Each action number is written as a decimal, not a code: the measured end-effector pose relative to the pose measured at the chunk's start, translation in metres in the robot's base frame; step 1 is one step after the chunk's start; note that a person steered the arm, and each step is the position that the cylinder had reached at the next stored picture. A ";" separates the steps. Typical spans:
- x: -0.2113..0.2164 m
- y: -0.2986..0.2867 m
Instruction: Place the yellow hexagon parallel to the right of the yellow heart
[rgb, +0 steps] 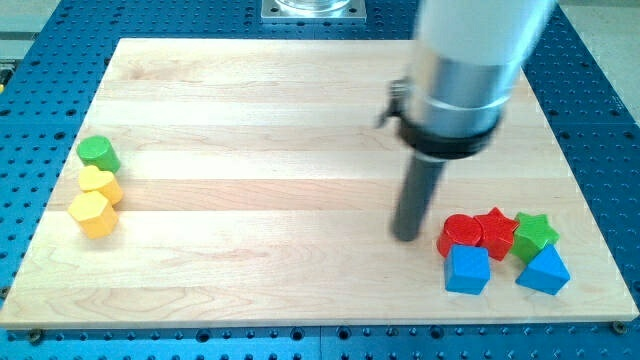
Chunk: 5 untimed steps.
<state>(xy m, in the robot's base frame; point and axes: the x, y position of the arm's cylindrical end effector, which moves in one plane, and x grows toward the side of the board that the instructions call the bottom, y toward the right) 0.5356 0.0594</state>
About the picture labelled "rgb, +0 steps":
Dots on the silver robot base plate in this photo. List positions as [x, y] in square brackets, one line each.
[289, 11]

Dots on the red cylinder block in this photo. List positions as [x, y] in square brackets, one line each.
[458, 229]

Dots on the yellow hexagon block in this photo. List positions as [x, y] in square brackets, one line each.
[94, 214]

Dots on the yellow heart block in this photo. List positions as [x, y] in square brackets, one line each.
[91, 178]

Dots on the blue triangle block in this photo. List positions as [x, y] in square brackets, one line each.
[545, 273]

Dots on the red star block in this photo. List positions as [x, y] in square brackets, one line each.
[497, 233]

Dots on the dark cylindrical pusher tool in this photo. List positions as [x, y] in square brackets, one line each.
[420, 183]

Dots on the light wooden board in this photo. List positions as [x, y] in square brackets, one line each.
[259, 191]

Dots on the green cylinder block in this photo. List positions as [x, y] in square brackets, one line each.
[98, 151]

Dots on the green star block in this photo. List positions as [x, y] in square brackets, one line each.
[532, 235]

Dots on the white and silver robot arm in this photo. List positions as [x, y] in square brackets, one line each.
[466, 56]

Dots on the blue cube block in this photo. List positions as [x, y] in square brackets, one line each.
[467, 269]

